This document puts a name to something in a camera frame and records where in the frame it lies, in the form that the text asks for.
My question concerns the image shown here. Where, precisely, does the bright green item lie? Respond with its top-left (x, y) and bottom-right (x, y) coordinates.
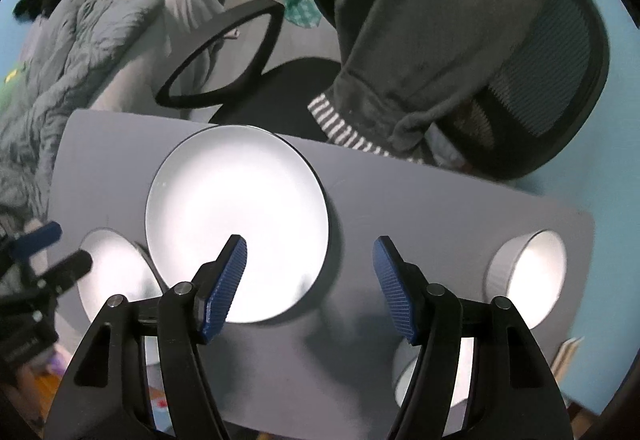
top-left (0, 62), bottom-right (26, 107)

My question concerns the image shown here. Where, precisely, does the cardboard piece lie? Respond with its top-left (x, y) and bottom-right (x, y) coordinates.
top-left (550, 336), bottom-right (586, 388)

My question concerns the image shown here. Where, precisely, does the white ribbed bowl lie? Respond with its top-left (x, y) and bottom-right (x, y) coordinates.
top-left (482, 229), bottom-right (568, 330)

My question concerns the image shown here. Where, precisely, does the large white plate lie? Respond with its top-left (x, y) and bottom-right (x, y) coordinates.
top-left (145, 125), bottom-right (331, 325)

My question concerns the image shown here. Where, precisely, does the grey quilted blanket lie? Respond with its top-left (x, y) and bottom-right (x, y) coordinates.
top-left (0, 0), bottom-right (166, 221)

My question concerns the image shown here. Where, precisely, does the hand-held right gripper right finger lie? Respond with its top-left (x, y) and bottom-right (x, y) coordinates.
top-left (372, 236), bottom-right (573, 440)

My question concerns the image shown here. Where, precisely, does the black office chair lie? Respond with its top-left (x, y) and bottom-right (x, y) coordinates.
top-left (155, 0), bottom-right (612, 181)

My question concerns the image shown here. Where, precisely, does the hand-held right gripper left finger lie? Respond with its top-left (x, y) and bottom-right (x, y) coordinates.
top-left (44, 234), bottom-right (249, 440)

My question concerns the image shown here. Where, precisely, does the grey hoodie on chair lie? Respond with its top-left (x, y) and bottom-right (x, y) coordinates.
top-left (306, 0), bottom-right (566, 166)

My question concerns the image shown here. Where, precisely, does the small white plate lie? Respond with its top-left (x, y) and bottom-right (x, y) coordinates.
top-left (76, 228), bottom-right (171, 367)

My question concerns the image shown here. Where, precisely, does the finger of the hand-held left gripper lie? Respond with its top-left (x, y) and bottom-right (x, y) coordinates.
top-left (7, 221), bottom-right (63, 262)
top-left (30, 251), bottom-right (94, 295)

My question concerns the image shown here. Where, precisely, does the white bowl with dark rim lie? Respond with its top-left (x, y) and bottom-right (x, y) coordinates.
top-left (391, 335), bottom-right (475, 413)

